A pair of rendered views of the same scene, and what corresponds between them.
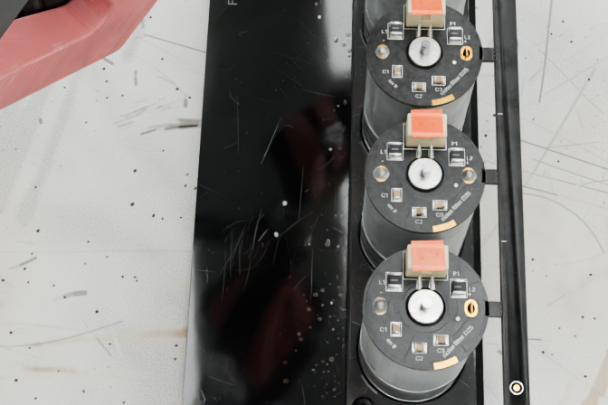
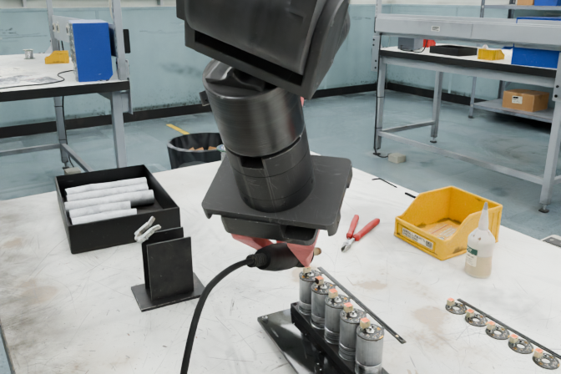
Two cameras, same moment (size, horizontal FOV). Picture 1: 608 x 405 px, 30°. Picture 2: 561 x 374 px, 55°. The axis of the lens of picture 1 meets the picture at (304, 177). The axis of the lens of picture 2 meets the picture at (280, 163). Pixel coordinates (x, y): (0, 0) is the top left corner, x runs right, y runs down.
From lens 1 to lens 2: 0.37 m
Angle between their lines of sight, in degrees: 56
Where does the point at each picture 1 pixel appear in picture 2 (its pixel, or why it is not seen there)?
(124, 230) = not seen: outside the picture
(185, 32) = (266, 350)
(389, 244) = (352, 338)
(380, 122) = (334, 324)
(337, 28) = (304, 332)
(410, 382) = (375, 356)
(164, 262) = not seen: outside the picture
